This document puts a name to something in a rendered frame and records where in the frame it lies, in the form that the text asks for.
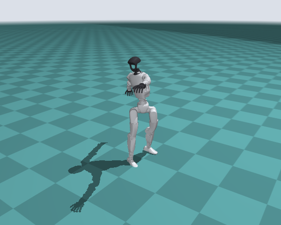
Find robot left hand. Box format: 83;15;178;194
132;83;146;93

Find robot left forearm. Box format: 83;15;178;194
141;78;150;87

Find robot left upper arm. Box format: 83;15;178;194
142;74;151;85

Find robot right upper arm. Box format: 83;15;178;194
127;73;131;86

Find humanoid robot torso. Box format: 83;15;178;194
129;72;150;113

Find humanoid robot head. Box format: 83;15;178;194
128;57;141;75

